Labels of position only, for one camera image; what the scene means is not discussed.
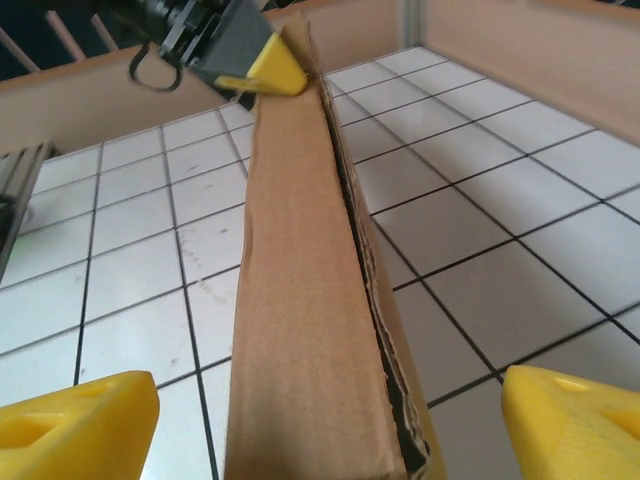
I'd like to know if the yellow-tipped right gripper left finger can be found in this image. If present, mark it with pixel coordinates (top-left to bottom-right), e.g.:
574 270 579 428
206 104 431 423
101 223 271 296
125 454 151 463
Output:
0 369 162 480

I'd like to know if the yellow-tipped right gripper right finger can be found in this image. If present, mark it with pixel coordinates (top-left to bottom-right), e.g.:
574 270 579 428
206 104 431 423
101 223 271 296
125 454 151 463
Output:
501 363 640 480

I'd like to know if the brown cardboard paper box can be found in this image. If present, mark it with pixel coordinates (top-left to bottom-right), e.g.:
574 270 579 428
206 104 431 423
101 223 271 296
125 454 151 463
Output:
223 9 447 480

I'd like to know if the thin black left gripper cable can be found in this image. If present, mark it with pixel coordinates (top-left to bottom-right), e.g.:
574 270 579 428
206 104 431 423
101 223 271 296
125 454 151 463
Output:
128 41 185 95

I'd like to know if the aluminium corner post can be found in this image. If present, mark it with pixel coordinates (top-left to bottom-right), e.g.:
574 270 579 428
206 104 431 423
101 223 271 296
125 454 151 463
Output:
403 0 427 50

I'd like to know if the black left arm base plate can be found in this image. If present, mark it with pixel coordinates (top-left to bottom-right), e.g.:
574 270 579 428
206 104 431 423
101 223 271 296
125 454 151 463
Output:
0 194 32 274

